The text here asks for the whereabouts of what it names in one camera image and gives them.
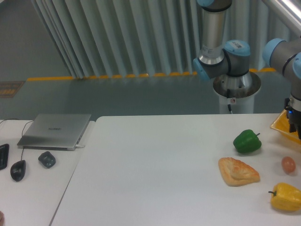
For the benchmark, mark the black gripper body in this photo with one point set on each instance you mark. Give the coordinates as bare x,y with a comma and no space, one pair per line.
293,115

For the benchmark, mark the triangular golden puff pastry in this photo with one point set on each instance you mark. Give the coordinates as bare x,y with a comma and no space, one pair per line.
237,173

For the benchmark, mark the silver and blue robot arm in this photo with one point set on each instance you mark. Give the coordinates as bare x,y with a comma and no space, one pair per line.
227,64

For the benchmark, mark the yellow plastic basket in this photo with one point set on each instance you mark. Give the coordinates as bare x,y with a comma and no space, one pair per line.
281,125

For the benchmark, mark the brown egg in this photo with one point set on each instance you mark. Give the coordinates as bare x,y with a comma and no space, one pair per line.
288,165

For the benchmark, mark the green bell pepper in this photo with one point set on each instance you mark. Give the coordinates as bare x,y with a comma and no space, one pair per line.
247,142

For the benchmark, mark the yellow bell pepper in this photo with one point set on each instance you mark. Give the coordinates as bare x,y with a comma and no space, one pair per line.
285,197

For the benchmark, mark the white pleated curtain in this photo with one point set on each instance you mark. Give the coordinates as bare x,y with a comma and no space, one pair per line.
118,38

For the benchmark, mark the silver closed laptop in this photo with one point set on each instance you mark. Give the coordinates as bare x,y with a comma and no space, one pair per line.
55,132

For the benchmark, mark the small black plastic tray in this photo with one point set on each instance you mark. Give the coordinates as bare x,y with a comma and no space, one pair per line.
47,159

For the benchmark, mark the black computer mouse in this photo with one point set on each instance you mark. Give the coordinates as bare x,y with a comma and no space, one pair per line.
18,170

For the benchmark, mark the black keyboard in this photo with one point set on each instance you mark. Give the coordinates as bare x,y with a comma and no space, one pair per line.
4,153

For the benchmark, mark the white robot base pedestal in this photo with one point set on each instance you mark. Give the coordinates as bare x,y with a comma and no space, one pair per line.
236,94

